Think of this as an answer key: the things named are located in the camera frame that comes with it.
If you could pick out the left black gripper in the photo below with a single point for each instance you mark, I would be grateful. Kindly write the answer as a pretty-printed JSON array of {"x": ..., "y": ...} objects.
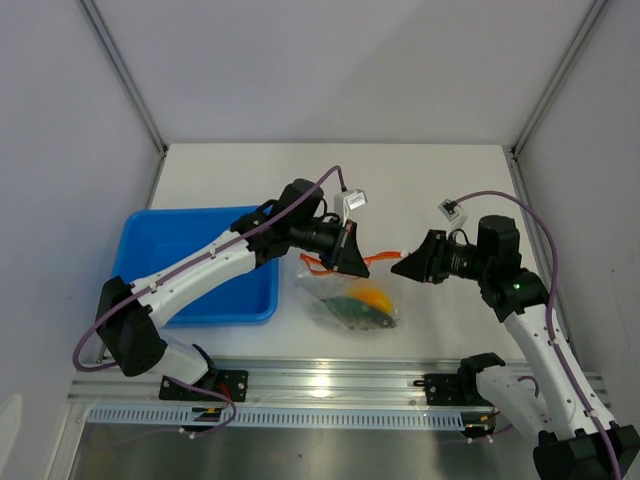
[{"x": 350, "y": 261}]

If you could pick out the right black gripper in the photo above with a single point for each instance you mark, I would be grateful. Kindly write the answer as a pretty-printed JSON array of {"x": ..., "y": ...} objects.
[{"x": 426, "y": 263}]

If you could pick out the clear zip bag orange zipper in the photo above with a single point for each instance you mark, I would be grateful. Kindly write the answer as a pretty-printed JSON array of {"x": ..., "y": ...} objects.
[{"x": 314, "y": 282}]

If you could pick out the yellow orange mango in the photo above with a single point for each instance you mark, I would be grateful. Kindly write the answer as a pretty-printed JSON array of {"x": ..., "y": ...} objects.
[{"x": 372, "y": 296}]

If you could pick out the dark green cucumber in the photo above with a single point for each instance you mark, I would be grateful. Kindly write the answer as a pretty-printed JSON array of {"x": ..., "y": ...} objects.
[{"x": 355, "y": 314}]

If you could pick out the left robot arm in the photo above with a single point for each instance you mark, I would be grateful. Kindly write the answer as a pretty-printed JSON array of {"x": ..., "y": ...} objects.
[{"x": 131, "y": 315}]

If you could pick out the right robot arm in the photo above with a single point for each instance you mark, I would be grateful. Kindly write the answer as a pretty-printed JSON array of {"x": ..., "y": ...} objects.
[{"x": 574, "y": 435}]

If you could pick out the blue plastic bin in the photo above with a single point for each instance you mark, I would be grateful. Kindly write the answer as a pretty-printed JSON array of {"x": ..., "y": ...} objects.
[{"x": 152, "y": 240}]

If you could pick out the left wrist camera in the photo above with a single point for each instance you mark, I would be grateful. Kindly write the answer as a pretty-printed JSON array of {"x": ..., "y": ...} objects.
[{"x": 347, "y": 201}]

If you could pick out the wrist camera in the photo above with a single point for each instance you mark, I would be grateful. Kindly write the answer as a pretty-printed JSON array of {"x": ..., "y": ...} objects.
[
  {"x": 454, "y": 214},
  {"x": 347, "y": 201}
]

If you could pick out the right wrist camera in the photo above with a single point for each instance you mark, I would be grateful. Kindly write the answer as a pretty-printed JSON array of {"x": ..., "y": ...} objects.
[{"x": 454, "y": 214}]

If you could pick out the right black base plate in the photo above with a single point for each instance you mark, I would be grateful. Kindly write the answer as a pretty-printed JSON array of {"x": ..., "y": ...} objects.
[{"x": 449, "y": 390}]

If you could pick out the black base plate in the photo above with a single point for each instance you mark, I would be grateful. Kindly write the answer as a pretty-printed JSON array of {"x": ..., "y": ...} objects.
[
  {"x": 449, "y": 390},
  {"x": 233, "y": 384}
]

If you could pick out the aluminium mounting rail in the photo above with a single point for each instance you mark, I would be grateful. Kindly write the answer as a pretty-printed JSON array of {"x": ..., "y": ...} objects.
[{"x": 286, "y": 383}]

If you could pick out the right aluminium frame post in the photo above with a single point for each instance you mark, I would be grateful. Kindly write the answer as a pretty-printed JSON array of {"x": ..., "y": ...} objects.
[{"x": 560, "y": 74}]

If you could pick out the aluminium frame post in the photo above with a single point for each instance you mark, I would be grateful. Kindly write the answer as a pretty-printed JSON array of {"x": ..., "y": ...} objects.
[
  {"x": 108, "y": 44},
  {"x": 560, "y": 74}
]

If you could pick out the white slotted cable duct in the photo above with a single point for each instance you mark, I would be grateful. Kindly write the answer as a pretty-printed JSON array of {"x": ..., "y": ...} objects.
[{"x": 271, "y": 417}]

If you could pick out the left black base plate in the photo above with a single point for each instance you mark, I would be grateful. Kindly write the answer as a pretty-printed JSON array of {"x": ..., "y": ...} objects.
[{"x": 233, "y": 384}]

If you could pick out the left aluminium frame post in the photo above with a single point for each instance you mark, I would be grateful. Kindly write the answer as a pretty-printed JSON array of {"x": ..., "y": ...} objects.
[{"x": 108, "y": 44}]

